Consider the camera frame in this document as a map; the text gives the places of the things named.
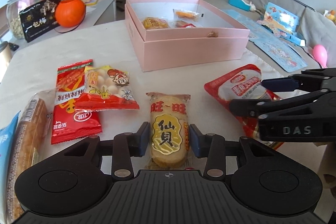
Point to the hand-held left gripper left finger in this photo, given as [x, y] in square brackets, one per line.
[143, 138]

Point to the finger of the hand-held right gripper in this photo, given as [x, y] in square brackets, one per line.
[278, 84]
[244, 107]

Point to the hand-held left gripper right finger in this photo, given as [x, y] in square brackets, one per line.
[195, 140]

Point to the red and white snack bag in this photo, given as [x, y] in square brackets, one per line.
[236, 87]

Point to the tan rice cracker packet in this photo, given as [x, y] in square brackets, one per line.
[166, 132]

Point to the pink cardboard box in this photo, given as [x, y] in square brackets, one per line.
[189, 53]

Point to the small clear snack packet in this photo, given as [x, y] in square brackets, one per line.
[182, 24]

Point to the small orange snack packet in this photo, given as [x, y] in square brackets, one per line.
[187, 14]

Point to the yellow round cracker packet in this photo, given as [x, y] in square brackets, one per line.
[155, 23]

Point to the blue cartoon character card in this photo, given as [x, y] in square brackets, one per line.
[281, 56]

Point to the pink balloon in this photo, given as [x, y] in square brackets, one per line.
[320, 54]

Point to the light blue sheet white label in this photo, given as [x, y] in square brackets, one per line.
[260, 35]

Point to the red yellow ball snack packet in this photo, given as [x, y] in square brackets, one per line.
[105, 90]

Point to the blue cartoon toy box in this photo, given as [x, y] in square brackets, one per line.
[282, 18]

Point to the red spicy strip packet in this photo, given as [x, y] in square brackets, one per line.
[73, 124]

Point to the plain light blue card sheet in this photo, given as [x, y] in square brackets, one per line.
[236, 19]

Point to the yellow duck plush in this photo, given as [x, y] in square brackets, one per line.
[331, 16]

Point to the clear-wrapped bread loaf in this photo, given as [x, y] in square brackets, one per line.
[29, 129]

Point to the pale blue snack packet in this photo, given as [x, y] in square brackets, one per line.
[5, 150]

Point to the orange pumpkin bucket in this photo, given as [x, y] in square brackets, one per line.
[70, 12]

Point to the black snack bag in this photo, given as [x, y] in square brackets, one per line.
[39, 19]

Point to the silver metal canister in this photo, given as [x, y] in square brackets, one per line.
[4, 56]

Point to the large glass jar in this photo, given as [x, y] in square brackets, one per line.
[21, 3]

